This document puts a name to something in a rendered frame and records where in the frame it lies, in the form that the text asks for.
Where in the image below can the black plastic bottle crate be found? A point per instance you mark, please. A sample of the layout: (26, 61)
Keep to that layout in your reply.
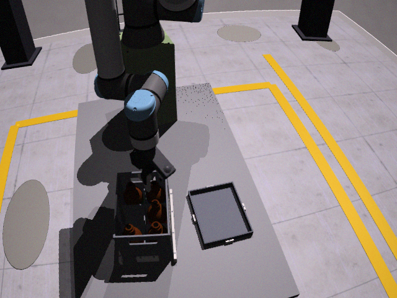
(136, 215)

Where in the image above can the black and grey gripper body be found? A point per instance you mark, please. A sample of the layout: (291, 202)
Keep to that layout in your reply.
(139, 160)

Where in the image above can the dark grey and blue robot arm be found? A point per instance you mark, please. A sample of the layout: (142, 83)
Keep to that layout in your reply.
(142, 94)

